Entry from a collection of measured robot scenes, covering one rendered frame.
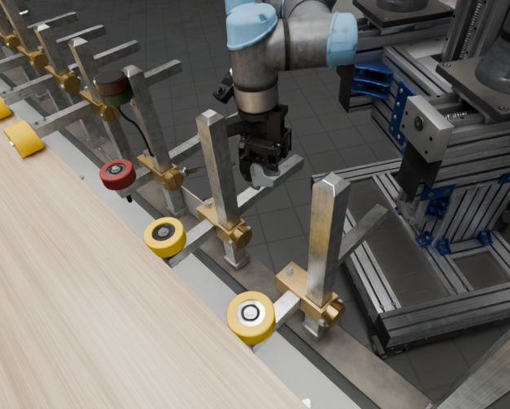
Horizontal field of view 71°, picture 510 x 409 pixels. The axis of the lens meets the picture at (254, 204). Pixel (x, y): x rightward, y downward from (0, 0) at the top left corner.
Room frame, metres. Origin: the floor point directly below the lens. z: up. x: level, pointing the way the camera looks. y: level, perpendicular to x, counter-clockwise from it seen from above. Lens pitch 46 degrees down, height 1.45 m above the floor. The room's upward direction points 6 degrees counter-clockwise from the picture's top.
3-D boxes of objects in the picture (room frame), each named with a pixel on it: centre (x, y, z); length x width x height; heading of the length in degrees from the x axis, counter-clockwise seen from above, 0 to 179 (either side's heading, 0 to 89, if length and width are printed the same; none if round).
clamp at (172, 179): (0.73, 0.24, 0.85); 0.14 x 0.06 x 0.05; 40
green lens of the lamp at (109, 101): (0.68, 0.26, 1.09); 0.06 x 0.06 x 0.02
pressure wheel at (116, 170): (0.68, 0.32, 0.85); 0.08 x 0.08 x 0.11
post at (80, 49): (0.91, 0.38, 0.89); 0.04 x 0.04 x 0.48; 40
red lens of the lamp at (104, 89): (0.68, 0.26, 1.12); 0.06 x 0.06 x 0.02
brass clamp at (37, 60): (1.31, 0.72, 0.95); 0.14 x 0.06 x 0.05; 40
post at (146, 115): (0.72, 0.22, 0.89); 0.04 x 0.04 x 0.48; 40
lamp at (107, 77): (0.69, 0.25, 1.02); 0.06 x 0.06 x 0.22; 40
